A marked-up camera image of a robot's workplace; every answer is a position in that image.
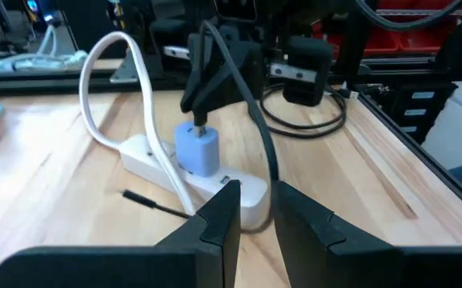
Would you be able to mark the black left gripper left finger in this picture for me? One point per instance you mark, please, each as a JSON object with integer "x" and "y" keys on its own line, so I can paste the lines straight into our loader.
{"x": 114, "y": 268}

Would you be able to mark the light blue USB charger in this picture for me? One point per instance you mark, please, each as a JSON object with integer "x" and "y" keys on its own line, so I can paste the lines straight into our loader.
{"x": 196, "y": 154}

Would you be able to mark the red storage bins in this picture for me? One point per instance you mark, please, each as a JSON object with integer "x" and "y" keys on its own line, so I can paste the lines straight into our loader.
{"x": 414, "y": 40}

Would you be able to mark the grey metal corner bracket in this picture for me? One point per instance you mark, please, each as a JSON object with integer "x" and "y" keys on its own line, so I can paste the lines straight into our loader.
{"x": 128, "y": 70}

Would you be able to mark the black drawer cabinet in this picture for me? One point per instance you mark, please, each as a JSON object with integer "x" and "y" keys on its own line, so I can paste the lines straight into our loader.
{"x": 414, "y": 116}

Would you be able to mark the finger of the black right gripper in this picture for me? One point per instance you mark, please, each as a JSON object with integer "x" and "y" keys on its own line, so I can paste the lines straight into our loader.
{"x": 218, "y": 92}
{"x": 318, "y": 52}

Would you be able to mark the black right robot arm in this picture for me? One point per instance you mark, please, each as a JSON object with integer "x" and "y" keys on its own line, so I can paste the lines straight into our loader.
{"x": 154, "y": 66}

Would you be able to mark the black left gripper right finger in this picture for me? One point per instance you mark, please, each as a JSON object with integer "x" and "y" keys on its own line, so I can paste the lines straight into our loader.
{"x": 354, "y": 268}

